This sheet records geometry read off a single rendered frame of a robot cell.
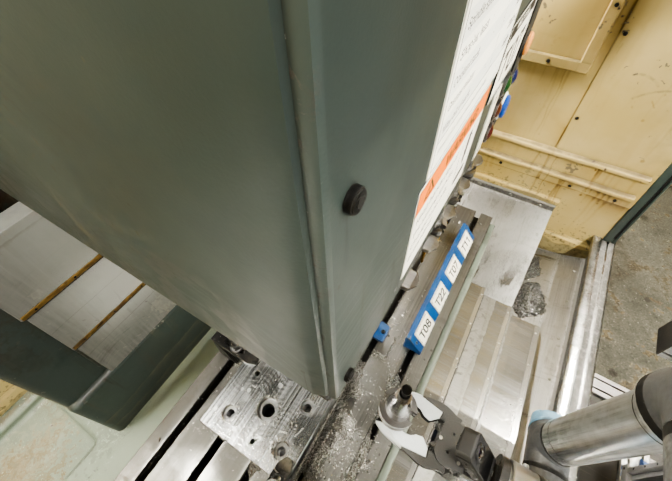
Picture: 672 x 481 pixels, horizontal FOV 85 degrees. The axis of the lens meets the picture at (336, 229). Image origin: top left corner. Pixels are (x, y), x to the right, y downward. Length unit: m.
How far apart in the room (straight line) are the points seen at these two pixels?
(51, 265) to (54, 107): 0.70
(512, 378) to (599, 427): 0.62
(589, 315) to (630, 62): 0.73
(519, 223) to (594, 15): 0.69
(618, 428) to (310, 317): 0.56
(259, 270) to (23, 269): 0.73
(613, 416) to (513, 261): 0.88
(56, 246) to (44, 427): 0.87
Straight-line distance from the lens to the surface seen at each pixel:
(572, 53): 1.27
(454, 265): 1.17
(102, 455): 1.45
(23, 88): 0.21
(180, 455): 1.05
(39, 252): 0.86
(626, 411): 0.66
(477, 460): 0.65
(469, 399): 1.20
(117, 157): 0.18
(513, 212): 1.54
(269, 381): 0.94
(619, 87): 1.31
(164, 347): 1.31
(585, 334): 1.38
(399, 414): 0.65
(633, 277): 2.78
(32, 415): 1.67
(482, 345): 1.30
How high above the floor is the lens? 1.87
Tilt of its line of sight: 51 degrees down
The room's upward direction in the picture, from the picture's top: 2 degrees counter-clockwise
